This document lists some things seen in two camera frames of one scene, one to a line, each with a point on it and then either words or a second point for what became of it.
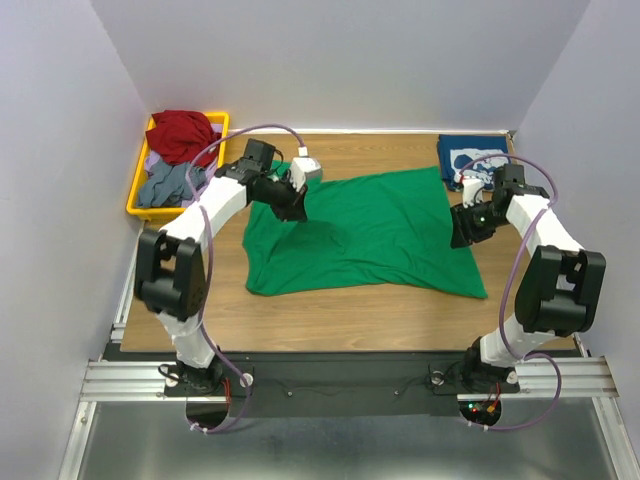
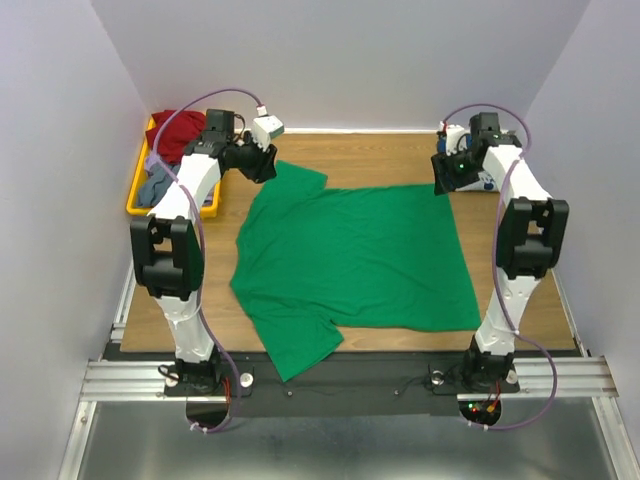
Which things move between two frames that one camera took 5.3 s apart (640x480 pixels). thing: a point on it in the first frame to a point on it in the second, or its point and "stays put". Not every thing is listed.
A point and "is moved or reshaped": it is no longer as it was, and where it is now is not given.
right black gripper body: x=463 y=226 to x=442 y=173
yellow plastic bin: x=133 y=196 stays put
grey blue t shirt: x=169 y=185 stays put
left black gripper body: x=288 y=198 to x=265 y=165
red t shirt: x=183 y=136 stays put
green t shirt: x=387 y=226 is moved or reshaped
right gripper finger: x=461 y=230 to x=443 y=182
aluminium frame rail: x=117 y=380 stays put
